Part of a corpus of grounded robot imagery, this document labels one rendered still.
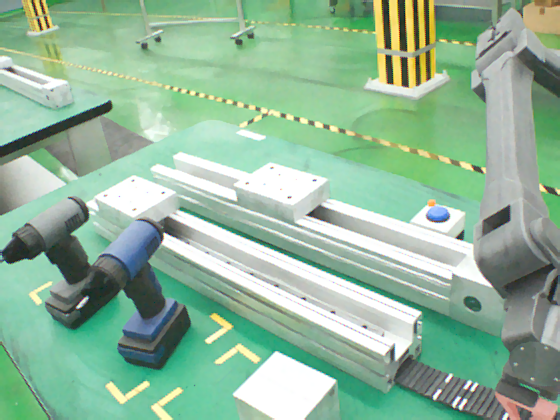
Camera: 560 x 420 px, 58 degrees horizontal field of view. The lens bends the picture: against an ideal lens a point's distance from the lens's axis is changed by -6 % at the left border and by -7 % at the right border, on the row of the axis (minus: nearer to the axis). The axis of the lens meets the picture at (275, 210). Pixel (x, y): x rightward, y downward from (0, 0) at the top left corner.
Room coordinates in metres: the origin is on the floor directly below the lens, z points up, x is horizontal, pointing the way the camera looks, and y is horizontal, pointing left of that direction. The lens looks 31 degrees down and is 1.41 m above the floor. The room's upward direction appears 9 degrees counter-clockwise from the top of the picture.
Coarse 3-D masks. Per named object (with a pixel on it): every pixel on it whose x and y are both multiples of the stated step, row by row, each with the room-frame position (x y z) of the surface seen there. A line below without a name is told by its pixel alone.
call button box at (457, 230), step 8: (424, 208) 0.87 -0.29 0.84; (448, 208) 0.86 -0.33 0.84; (416, 216) 0.85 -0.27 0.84; (424, 216) 0.85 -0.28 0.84; (448, 216) 0.83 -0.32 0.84; (456, 216) 0.83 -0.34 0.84; (464, 216) 0.83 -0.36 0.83; (416, 224) 0.83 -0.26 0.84; (424, 224) 0.82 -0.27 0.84; (432, 224) 0.81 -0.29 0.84; (440, 224) 0.81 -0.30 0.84; (448, 224) 0.81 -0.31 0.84; (456, 224) 0.81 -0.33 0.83; (464, 224) 0.83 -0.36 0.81; (440, 232) 0.79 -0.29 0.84; (448, 232) 0.79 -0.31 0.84; (456, 232) 0.81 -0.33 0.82
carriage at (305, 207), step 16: (256, 176) 1.00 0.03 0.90; (272, 176) 0.99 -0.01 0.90; (288, 176) 0.97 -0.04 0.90; (304, 176) 0.96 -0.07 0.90; (240, 192) 0.97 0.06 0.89; (256, 192) 0.93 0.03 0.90; (272, 192) 0.92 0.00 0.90; (288, 192) 0.91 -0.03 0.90; (304, 192) 0.90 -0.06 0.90; (320, 192) 0.92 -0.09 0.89; (256, 208) 0.94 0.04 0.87; (272, 208) 0.90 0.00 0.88; (288, 208) 0.87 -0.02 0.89; (304, 208) 0.88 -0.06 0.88
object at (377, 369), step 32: (96, 224) 1.08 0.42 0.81; (192, 224) 0.92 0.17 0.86; (160, 256) 0.88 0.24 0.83; (192, 256) 0.81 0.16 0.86; (224, 256) 0.85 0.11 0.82; (256, 256) 0.78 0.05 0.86; (224, 288) 0.74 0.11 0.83; (256, 288) 0.69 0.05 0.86; (288, 288) 0.71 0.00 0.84; (320, 288) 0.67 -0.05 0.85; (352, 288) 0.65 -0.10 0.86; (256, 320) 0.69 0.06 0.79; (288, 320) 0.63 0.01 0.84; (320, 320) 0.59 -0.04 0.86; (352, 320) 0.60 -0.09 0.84; (384, 320) 0.58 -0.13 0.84; (416, 320) 0.56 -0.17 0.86; (320, 352) 0.59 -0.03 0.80; (352, 352) 0.54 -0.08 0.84; (384, 352) 0.50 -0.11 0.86; (416, 352) 0.56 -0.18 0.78; (384, 384) 0.50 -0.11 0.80
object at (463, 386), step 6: (462, 384) 0.48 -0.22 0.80; (468, 384) 0.47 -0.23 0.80; (456, 390) 0.47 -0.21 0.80; (462, 390) 0.47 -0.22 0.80; (468, 390) 0.47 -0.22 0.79; (450, 396) 0.46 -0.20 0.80; (456, 396) 0.46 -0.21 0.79; (462, 396) 0.46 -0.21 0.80; (444, 402) 0.46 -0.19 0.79; (450, 402) 0.45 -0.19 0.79; (456, 402) 0.45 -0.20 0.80
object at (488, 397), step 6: (486, 390) 0.45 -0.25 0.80; (492, 390) 0.45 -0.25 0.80; (486, 396) 0.44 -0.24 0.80; (492, 396) 0.44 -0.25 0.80; (480, 402) 0.44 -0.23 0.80; (486, 402) 0.43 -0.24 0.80; (492, 402) 0.43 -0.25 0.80; (474, 408) 0.43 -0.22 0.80; (480, 408) 0.43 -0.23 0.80; (486, 408) 0.42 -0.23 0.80; (480, 414) 0.42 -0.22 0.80; (486, 414) 0.42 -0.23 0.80
